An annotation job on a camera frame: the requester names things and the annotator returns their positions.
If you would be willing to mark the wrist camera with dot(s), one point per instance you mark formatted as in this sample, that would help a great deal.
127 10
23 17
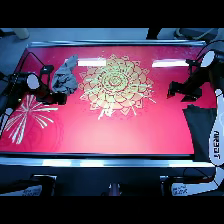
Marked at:
46 70
192 65

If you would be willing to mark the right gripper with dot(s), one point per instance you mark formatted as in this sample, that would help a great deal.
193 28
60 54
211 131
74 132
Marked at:
176 89

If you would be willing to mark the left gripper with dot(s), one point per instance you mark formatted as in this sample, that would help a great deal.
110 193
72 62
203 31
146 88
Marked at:
59 98

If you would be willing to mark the grey T-shirt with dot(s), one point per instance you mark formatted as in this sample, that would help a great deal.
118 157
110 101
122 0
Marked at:
64 79

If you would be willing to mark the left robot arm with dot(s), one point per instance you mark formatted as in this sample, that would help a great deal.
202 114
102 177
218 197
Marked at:
25 81

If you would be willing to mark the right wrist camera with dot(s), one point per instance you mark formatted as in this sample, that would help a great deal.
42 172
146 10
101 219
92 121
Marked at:
192 65

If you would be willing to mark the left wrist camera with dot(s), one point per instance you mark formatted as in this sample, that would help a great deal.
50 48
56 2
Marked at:
46 70

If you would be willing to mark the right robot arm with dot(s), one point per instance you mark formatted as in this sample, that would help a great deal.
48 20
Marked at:
217 133

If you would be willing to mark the dark grey garment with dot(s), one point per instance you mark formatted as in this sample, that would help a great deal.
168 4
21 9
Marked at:
200 130

